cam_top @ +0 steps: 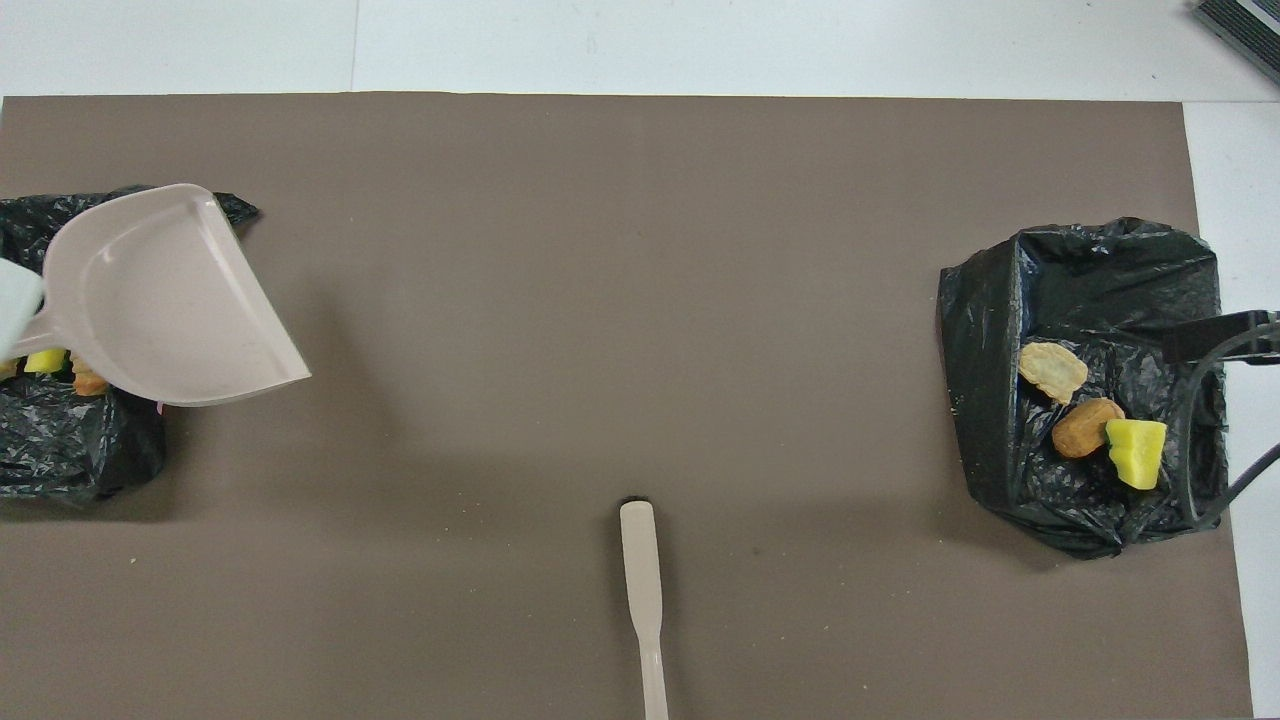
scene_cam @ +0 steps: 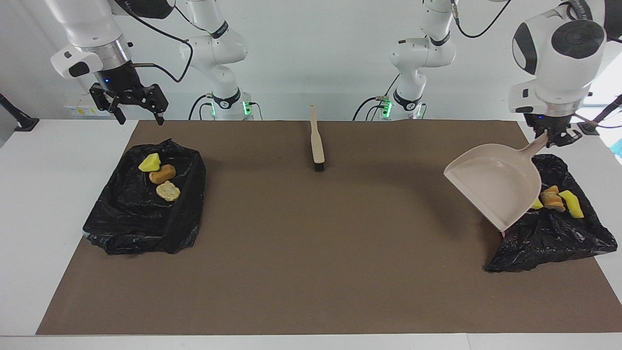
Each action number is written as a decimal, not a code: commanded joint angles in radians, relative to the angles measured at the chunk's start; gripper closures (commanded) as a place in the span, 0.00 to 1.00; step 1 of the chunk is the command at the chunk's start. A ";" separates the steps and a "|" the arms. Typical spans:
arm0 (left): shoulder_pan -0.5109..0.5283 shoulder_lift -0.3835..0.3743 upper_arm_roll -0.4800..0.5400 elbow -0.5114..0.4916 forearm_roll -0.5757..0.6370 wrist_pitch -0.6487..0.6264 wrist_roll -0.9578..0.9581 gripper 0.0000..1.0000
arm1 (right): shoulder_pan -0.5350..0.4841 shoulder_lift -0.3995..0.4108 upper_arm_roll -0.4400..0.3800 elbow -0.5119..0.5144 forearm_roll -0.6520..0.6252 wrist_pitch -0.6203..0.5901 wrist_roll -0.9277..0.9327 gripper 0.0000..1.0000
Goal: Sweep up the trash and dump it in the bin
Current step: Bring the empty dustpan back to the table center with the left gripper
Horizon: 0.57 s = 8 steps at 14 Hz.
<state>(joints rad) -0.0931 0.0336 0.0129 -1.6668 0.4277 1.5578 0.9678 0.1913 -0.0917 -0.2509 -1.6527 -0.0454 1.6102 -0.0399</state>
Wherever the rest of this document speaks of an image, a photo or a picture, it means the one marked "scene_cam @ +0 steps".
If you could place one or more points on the brown table mat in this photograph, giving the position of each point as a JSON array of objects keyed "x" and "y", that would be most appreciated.
[{"x": 291, "y": 301}]

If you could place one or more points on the white wall socket box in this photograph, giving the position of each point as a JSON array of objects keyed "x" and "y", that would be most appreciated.
[{"x": 82, "y": 109}]

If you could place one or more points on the blue object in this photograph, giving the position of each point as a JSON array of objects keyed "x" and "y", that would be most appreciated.
[{"x": 618, "y": 148}]

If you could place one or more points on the brown sponge piece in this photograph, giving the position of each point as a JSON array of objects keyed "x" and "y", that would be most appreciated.
[{"x": 163, "y": 174}]

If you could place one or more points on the yellow sponge with green scourer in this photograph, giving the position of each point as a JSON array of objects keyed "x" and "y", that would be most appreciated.
[{"x": 571, "y": 204}]

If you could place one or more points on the beige plastic dustpan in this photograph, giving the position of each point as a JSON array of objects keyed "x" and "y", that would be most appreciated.
[{"x": 495, "y": 184}]

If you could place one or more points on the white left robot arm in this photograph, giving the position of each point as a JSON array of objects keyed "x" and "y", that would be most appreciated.
[{"x": 559, "y": 63}]

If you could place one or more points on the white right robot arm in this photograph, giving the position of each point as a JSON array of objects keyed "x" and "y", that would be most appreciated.
[{"x": 218, "y": 48}]

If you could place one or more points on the pale beige sponge piece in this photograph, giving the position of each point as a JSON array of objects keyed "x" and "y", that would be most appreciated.
[{"x": 168, "y": 191}]

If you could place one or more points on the crumpled black bag lined bin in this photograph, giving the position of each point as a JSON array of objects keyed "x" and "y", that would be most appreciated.
[{"x": 559, "y": 238}]

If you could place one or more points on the pale orange sponge piece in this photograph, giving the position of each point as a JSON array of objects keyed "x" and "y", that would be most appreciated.
[{"x": 551, "y": 199}]

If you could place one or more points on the notched yellow sponge piece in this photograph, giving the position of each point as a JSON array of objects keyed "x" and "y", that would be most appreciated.
[{"x": 149, "y": 163}]

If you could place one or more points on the box-shaped bin with black bag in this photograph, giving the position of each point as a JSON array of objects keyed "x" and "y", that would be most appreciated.
[{"x": 136, "y": 228}]

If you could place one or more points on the black clamp stand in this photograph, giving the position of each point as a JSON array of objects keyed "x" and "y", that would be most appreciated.
[
  {"x": 22, "y": 121},
  {"x": 590, "y": 127}
]

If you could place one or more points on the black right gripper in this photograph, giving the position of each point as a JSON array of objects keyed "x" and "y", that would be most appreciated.
[{"x": 124, "y": 85}]

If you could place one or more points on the beige brush with black bristles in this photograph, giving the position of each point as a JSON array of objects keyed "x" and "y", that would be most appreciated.
[{"x": 318, "y": 146}]

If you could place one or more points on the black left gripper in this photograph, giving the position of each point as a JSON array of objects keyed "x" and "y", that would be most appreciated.
[{"x": 554, "y": 122}]

